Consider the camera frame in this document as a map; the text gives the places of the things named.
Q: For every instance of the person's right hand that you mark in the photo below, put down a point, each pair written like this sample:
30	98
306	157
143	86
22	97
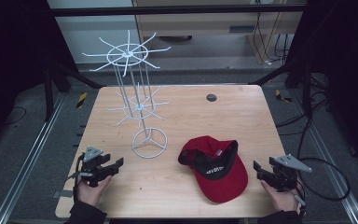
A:
281	199

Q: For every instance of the yellow black striped floor marker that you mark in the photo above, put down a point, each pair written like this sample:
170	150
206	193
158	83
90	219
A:
81	99
282	96

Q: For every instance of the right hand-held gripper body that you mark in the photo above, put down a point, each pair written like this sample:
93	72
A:
284	174

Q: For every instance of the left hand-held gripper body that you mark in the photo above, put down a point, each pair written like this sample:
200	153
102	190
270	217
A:
90	169

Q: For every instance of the black horizontal frame bar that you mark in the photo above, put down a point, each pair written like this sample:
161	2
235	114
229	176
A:
174	10

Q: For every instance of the black metal frame stand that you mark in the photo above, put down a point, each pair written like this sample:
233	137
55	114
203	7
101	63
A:
50	93
306	87

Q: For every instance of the white background cabinet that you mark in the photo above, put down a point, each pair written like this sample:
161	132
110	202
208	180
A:
93	34

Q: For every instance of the red and black cap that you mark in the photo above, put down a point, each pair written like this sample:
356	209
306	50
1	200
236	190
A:
219	169

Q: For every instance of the wooden background desk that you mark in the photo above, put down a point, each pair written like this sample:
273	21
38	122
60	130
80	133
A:
199	23

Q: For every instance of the grey tape strip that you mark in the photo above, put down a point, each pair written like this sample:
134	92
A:
62	193

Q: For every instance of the aluminium floor rail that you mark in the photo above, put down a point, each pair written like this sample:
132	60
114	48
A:
332	168
28	155

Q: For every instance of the person's left hand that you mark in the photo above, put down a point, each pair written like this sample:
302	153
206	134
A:
90	193

